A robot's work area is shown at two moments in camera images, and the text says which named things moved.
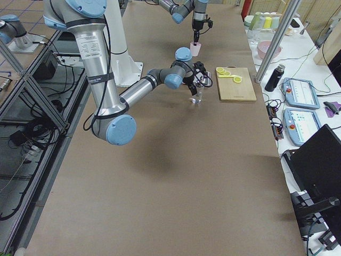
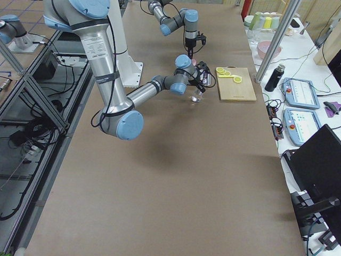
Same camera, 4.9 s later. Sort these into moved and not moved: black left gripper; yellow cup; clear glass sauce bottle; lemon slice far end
Moved: black left gripper
Not moved: yellow cup; lemon slice far end; clear glass sauce bottle
